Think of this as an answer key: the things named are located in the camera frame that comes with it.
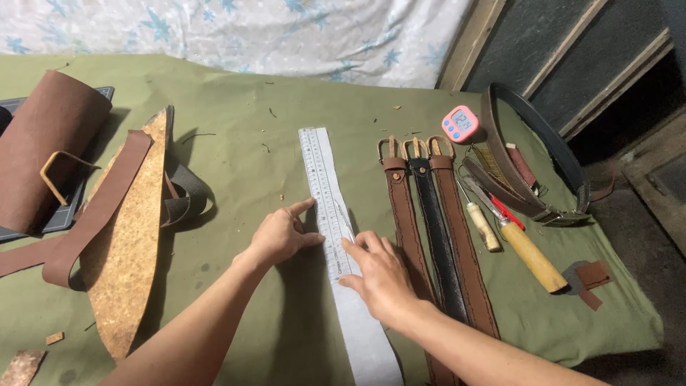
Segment person's left hand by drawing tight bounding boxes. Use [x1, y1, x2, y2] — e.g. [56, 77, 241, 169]
[235, 197, 327, 269]

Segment person's right hand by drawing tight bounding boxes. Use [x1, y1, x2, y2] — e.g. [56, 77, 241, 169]
[338, 231, 429, 329]

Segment thin metal craft knife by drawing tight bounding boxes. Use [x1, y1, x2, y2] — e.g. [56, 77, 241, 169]
[334, 199, 356, 243]

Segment steel ruler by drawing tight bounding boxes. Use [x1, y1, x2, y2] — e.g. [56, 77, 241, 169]
[298, 127, 362, 284]

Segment brown stitched belt with rivet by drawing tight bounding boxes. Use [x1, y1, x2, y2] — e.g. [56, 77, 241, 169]
[377, 136, 457, 386]

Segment light grey leather strip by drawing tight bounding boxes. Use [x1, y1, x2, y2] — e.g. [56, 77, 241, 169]
[298, 127, 404, 386]

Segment black stitched belt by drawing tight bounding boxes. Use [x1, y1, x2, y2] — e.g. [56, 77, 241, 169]
[403, 138, 471, 326]

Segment green canvas table cloth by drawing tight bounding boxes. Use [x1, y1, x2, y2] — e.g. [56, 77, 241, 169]
[0, 54, 665, 386]

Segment tan speckled leather piece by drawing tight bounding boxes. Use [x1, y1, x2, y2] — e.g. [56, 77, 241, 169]
[79, 105, 175, 362]

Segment olive textured leather strip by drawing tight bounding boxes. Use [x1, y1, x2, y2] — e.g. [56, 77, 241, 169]
[474, 147, 507, 185]

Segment coiled dark brown belt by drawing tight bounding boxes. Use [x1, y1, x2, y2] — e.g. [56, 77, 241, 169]
[462, 86, 592, 226]

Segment pink digital timer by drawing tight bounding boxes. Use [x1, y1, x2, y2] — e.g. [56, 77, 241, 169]
[441, 105, 480, 144]

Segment reddish brown leather strip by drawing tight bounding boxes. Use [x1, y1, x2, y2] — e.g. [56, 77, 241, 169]
[505, 143, 538, 189]

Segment small grey leather piece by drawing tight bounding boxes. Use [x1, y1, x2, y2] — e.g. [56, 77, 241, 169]
[560, 261, 591, 296]

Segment small brown leather scrap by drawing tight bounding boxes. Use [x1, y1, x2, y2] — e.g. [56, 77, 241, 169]
[578, 288, 604, 312]

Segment white blue floral sheet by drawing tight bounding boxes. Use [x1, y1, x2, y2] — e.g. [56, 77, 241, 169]
[0, 0, 475, 90]

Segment small brown leather square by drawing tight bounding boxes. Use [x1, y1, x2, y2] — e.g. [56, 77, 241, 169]
[575, 260, 615, 291]

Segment coiled black belt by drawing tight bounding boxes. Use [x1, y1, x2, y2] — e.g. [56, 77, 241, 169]
[489, 83, 591, 213]

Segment dark cutting mat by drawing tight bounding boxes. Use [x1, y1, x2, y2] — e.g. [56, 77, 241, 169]
[0, 86, 115, 242]

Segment rolled brown leather sheet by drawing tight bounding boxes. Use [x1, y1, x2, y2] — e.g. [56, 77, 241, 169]
[0, 70, 113, 237]

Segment wooden framed dark panel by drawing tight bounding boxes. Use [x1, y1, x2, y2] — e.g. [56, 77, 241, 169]
[436, 0, 676, 141]

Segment speckled brown leather offcut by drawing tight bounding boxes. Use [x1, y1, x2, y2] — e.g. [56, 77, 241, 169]
[0, 350, 48, 386]

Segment dark grey leather strap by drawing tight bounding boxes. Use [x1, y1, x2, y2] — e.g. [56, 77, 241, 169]
[161, 105, 211, 228]

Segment awl with wooden handle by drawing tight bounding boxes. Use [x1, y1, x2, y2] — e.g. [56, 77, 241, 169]
[456, 179, 502, 253]

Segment red handled tool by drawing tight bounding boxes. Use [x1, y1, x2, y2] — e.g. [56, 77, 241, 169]
[488, 193, 526, 231]

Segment knife with large wooden handle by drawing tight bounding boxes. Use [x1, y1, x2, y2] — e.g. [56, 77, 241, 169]
[461, 175, 569, 295]

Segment long brown leather strap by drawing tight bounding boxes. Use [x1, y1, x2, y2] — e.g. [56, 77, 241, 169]
[0, 129, 154, 291]

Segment brass rectangular buckle frame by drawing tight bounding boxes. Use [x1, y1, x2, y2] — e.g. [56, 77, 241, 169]
[40, 150, 101, 207]

